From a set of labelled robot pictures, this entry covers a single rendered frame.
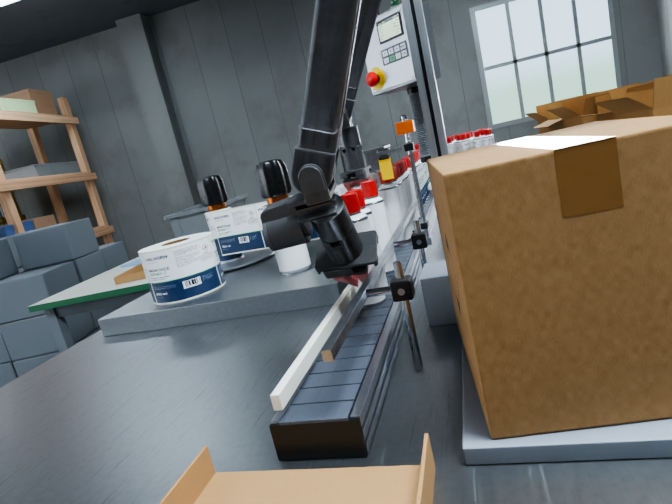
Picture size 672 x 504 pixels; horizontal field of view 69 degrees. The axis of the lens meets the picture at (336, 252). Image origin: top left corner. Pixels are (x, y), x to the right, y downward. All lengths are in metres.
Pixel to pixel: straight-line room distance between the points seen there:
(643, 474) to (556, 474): 0.07
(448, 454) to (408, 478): 0.06
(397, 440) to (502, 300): 0.22
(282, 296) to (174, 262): 0.32
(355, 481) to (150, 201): 6.06
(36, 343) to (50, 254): 0.61
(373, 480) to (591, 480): 0.20
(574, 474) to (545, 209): 0.24
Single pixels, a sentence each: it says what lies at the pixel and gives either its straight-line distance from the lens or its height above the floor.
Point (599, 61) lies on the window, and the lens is 5.95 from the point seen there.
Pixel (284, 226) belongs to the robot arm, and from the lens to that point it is 0.72.
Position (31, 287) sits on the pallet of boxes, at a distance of 3.42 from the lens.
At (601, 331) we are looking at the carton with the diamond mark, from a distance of 0.51.
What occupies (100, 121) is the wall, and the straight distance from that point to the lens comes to 6.72.
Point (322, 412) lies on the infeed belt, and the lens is 0.59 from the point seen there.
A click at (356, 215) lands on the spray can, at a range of 0.85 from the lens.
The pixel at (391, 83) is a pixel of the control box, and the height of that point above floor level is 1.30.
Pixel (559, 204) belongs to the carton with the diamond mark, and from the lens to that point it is 0.47.
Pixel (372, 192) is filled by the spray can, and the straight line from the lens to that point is 1.05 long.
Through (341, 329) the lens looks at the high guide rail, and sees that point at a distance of 0.57.
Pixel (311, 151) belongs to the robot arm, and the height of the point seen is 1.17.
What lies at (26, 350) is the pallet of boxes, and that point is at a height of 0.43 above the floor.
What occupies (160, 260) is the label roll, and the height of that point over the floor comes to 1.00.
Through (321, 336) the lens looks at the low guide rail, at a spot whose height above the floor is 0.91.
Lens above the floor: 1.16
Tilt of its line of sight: 11 degrees down
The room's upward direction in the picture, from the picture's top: 13 degrees counter-clockwise
